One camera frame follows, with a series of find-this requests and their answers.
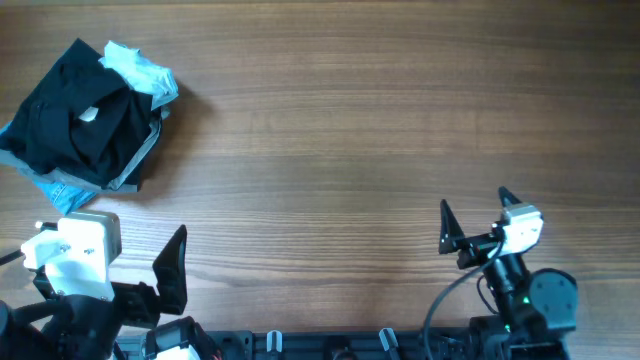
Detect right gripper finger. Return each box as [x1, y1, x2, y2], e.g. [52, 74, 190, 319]
[498, 186, 522, 207]
[438, 199, 466, 255]

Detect black polo shirt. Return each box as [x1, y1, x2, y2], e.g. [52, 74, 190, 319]
[1, 39, 153, 181]

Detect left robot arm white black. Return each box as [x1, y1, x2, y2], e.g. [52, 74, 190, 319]
[1, 225, 224, 359]

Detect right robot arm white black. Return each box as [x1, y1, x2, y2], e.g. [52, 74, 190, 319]
[423, 187, 578, 359]

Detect blue denim jeans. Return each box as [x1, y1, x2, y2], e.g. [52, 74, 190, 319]
[1, 150, 97, 215]

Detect light blue folded shirt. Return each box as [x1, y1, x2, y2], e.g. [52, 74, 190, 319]
[99, 41, 179, 110]

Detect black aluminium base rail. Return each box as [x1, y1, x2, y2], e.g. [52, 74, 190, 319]
[113, 327, 501, 360]

